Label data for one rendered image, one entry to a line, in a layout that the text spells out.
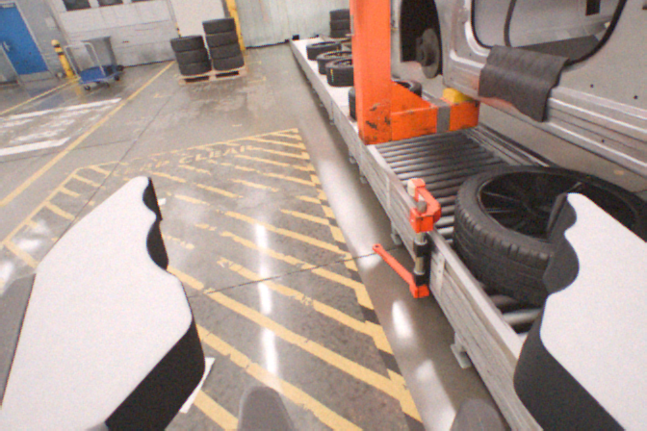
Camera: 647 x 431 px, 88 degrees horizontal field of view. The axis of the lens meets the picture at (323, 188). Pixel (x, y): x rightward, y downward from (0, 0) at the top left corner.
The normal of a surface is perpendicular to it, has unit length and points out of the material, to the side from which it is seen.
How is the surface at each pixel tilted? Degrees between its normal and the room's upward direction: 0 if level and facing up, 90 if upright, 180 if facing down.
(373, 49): 90
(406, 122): 90
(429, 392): 0
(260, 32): 90
